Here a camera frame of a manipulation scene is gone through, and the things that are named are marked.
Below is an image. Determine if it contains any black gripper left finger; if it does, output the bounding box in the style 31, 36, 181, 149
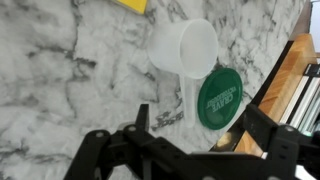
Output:
63, 103, 151, 180

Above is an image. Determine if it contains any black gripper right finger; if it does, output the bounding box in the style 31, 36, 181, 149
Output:
242, 103, 320, 180

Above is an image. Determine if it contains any translucent white plastic scoop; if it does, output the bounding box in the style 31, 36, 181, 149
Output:
147, 19, 218, 128

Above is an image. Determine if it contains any wooden bookshelf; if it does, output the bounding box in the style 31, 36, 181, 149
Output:
211, 33, 316, 156

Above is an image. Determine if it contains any green plastic lid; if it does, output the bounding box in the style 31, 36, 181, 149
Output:
197, 68, 243, 130

